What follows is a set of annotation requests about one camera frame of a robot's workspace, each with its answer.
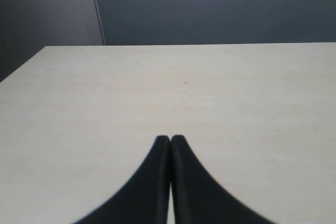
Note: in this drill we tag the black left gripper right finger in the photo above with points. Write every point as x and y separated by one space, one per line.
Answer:
198 197

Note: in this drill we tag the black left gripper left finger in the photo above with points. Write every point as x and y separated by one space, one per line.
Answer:
144 198

